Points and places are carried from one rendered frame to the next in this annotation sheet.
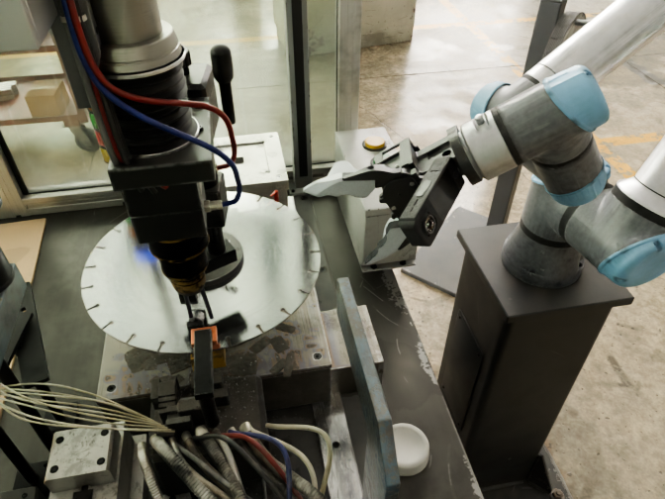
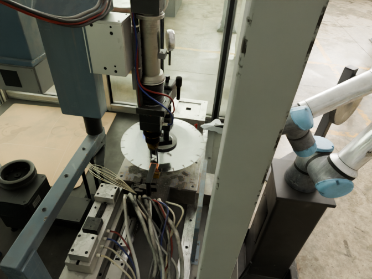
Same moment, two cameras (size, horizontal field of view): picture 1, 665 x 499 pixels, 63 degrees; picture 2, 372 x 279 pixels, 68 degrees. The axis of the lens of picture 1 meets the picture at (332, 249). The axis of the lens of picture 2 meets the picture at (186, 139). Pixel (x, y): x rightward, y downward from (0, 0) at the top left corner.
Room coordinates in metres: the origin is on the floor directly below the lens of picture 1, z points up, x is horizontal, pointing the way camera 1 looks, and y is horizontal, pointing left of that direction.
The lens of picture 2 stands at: (-0.20, -0.14, 1.65)
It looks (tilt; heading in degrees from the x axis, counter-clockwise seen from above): 40 degrees down; 16
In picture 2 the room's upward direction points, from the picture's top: 4 degrees clockwise
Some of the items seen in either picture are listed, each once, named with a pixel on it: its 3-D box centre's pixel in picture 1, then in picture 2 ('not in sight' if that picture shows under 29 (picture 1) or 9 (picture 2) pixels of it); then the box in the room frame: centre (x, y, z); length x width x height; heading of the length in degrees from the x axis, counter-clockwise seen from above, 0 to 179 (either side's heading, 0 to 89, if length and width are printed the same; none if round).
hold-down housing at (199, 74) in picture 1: (197, 145); (166, 103); (0.50, 0.14, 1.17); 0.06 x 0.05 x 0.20; 2
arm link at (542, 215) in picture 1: (567, 193); (314, 153); (0.78, -0.41, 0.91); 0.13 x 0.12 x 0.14; 23
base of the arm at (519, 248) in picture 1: (546, 242); (304, 171); (0.78, -0.41, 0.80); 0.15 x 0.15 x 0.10
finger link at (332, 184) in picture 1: (340, 175); (215, 124); (0.58, -0.01, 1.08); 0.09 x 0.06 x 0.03; 88
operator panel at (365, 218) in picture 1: (373, 195); not in sight; (0.90, -0.08, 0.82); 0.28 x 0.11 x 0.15; 11
